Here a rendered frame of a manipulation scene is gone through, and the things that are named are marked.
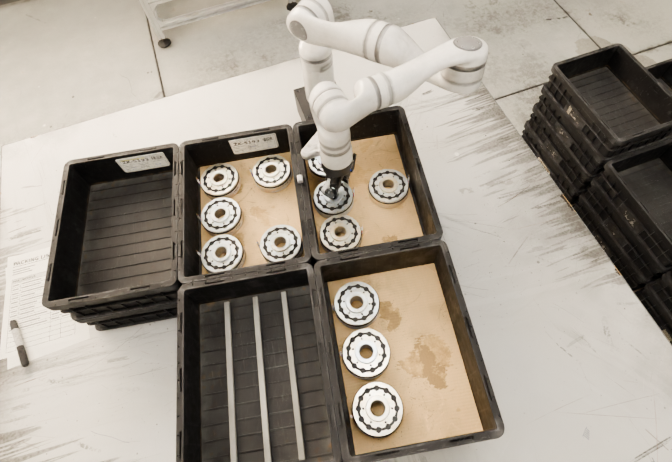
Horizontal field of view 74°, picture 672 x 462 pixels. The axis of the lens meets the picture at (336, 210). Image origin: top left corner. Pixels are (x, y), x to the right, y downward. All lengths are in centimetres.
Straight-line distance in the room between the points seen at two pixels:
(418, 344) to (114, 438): 74
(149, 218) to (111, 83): 181
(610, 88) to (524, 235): 92
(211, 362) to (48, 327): 52
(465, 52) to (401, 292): 54
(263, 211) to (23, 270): 73
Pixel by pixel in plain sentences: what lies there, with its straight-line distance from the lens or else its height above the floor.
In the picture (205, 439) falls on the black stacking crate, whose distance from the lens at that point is 106.
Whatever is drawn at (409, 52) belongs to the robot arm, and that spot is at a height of 112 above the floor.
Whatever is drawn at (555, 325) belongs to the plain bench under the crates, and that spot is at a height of 70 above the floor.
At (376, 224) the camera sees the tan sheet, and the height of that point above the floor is 83.
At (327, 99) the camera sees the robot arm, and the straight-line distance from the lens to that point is 88.
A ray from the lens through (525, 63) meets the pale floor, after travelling 282.
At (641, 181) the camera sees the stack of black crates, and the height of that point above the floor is 38.
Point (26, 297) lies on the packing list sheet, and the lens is 151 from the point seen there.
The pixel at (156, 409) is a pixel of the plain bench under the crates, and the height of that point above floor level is 70.
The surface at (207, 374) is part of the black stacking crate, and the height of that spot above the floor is 83.
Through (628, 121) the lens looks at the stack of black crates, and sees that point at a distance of 200.
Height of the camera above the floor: 184
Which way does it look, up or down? 61 degrees down
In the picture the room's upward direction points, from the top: 7 degrees counter-clockwise
